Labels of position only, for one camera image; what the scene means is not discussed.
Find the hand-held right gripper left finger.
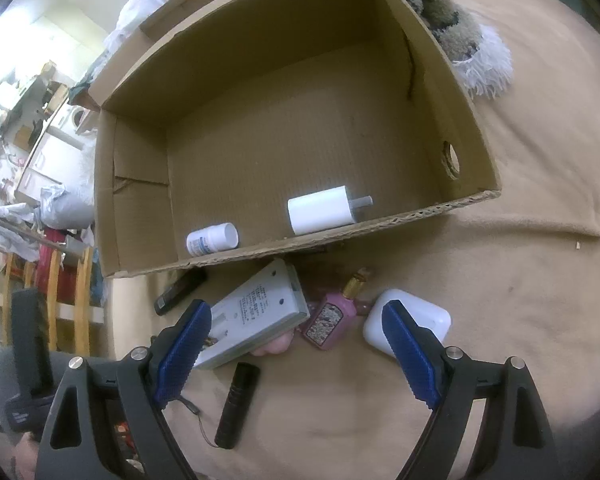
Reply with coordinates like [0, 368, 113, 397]
[35, 300, 213, 480]

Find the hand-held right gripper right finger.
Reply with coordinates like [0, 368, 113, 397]
[381, 300, 566, 480]

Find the white earbuds case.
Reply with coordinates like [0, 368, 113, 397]
[362, 288, 452, 359]

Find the small black device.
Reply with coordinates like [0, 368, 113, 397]
[154, 270, 208, 317]

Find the black flashlight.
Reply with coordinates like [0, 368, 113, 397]
[215, 362, 261, 448]

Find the pink perfume bottle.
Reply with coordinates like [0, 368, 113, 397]
[300, 267, 373, 348]

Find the grey remote control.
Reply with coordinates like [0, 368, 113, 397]
[192, 258, 312, 371]

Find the pink soft toy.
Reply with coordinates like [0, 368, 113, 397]
[250, 332, 293, 358]

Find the brown cardboard box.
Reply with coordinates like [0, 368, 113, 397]
[87, 0, 502, 278]

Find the wooden chair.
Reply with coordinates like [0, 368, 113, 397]
[0, 240, 106, 356]

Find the red cloth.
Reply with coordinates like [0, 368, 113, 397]
[34, 229, 82, 307]

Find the white pill bottle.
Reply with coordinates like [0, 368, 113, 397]
[186, 222, 240, 257]

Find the grey plastic bag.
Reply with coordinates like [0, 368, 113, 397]
[39, 184, 97, 230]

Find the white charger adapter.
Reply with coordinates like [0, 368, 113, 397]
[287, 186, 374, 236]

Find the white cabinet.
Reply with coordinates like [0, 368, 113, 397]
[15, 130, 92, 202]

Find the white washing machine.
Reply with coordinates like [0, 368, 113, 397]
[67, 104, 100, 136]

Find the furry patterned blanket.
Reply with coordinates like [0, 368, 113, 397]
[387, 0, 515, 101]

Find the white crumpled cloth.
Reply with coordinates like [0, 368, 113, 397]
[102, 0, 241, 61]

